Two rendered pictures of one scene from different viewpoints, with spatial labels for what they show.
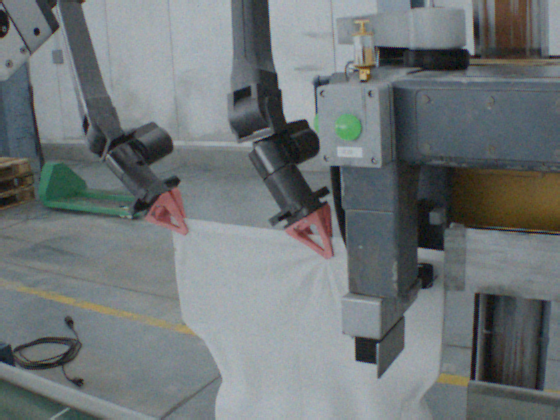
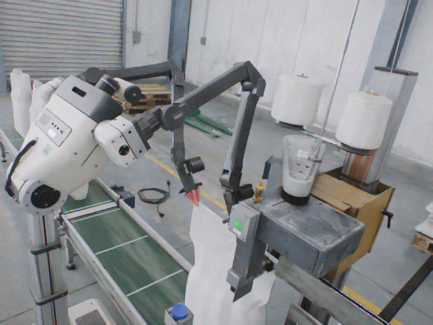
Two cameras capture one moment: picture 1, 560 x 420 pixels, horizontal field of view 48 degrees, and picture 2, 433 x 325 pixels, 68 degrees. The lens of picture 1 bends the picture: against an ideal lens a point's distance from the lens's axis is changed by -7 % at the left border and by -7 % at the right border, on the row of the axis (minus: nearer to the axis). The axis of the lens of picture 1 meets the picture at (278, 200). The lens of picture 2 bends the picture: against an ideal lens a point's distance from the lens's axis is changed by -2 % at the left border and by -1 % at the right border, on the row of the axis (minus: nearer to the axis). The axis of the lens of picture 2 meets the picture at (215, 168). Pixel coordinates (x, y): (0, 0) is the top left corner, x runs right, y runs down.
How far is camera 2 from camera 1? 0.48 m
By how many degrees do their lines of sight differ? 16
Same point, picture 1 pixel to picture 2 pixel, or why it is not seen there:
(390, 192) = (250, 246)
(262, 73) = (235, 166)
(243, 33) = (233, 147)
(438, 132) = (270, 236)
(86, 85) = (175, 135)
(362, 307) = (233, 276)
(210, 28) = (279, 49)
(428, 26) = (291, 186)
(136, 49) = (241, 49)
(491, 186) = not seen: hidden behind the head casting
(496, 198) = not seen: hidden behind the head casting
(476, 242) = (290, 265)
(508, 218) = not seen: hidden behind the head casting
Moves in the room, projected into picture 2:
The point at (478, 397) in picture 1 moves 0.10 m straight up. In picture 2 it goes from (293, 310) to (299, 293)
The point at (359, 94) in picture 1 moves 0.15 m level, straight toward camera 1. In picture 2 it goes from (243, 216) to (223, 242)
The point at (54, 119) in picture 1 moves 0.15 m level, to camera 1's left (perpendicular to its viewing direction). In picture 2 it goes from (194, 71) to (189, 71)
